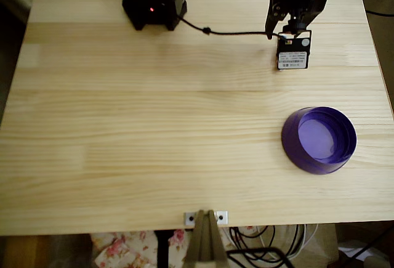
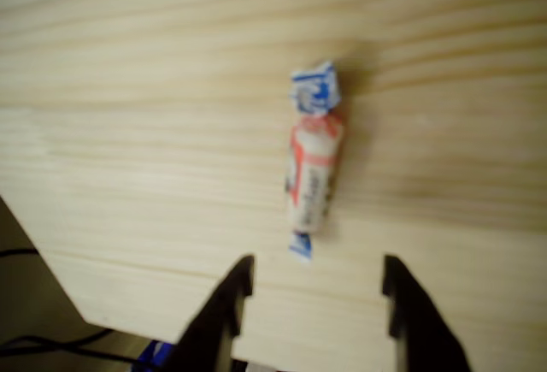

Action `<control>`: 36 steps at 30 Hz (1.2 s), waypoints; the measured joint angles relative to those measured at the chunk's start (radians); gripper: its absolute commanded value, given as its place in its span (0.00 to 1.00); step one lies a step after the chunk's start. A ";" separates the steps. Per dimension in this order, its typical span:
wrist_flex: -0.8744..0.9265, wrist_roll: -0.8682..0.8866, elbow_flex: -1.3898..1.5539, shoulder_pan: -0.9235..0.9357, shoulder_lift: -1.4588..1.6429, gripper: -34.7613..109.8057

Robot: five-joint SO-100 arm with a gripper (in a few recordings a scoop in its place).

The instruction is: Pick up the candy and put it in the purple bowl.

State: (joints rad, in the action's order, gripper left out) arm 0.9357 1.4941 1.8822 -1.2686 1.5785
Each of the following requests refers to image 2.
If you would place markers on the white candy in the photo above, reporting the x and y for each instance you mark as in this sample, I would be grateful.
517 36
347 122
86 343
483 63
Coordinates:
314 167

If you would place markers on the blue white packet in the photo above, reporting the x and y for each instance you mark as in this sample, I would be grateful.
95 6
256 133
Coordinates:
154 352

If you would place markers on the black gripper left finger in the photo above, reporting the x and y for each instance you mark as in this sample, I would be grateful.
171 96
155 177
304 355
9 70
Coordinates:
209 329

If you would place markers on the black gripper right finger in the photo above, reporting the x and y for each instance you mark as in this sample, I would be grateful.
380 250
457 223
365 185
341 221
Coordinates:
419 329

